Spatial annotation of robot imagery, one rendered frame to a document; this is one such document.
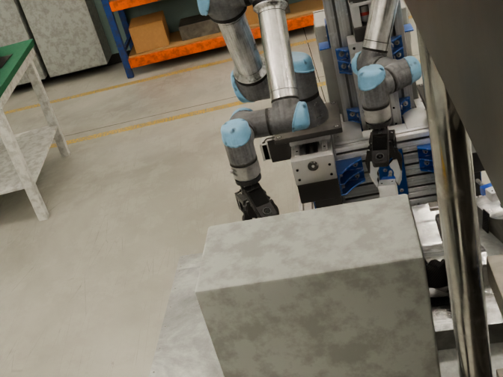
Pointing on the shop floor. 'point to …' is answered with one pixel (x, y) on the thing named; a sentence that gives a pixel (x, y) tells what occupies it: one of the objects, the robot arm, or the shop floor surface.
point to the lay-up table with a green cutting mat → (22, 62)
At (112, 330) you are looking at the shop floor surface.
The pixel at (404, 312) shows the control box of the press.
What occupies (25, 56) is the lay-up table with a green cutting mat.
